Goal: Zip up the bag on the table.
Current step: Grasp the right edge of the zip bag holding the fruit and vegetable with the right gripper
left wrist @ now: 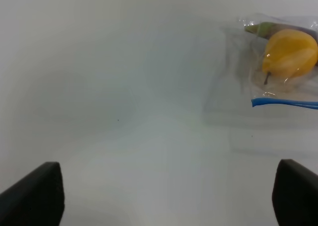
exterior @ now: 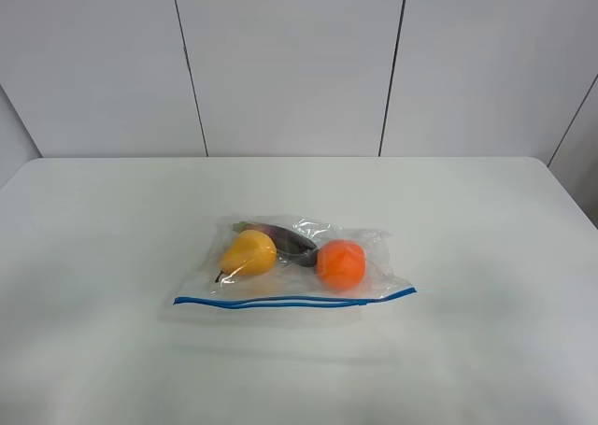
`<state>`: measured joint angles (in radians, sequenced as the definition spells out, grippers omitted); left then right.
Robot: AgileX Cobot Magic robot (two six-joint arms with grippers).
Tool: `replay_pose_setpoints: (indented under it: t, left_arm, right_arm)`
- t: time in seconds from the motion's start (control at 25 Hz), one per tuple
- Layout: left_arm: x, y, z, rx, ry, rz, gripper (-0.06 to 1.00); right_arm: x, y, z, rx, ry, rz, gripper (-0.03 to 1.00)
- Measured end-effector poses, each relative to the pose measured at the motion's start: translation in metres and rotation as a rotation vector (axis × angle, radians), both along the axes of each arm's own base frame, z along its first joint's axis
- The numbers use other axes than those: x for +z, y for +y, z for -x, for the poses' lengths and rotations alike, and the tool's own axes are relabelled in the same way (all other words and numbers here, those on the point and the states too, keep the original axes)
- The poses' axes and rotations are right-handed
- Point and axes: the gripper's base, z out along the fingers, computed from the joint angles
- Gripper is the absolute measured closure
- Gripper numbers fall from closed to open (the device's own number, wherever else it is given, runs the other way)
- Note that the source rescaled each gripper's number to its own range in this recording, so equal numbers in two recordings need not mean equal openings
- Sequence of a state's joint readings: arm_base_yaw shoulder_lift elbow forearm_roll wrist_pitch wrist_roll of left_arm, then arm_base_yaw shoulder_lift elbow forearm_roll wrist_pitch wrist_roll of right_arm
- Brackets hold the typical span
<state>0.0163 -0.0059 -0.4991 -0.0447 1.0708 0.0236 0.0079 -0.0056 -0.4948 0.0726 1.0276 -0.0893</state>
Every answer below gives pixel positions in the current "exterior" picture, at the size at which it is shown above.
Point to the clear zip bag blue seal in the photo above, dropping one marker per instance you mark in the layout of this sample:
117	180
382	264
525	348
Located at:
288	284

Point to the purple eggplant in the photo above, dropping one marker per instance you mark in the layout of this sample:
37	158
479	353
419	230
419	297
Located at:
291	246

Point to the yellow pear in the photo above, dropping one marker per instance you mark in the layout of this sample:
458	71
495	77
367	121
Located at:
252	253

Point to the orange fruit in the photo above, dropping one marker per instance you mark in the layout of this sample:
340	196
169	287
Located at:
341	265

